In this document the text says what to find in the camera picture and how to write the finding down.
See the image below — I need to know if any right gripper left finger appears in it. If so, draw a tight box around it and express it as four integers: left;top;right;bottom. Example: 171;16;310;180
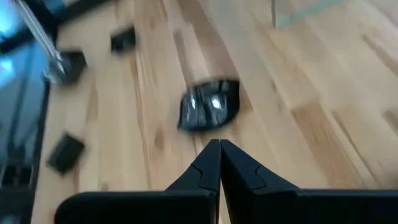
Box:
54;139;221;224

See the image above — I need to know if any square black plate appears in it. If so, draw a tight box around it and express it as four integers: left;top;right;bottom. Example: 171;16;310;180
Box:
110;26;137;54

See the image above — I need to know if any black cup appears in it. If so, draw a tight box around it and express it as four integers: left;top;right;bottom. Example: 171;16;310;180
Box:
46;133;86;175

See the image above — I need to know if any large black wavy-edged plate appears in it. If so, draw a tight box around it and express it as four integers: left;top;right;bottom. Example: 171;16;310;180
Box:
58;51;88;85

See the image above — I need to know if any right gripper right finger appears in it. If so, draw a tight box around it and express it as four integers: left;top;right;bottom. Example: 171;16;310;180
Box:
220;139;398;224

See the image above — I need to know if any silver metal rod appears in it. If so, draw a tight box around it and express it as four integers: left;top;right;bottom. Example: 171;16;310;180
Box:
14;0;69;83

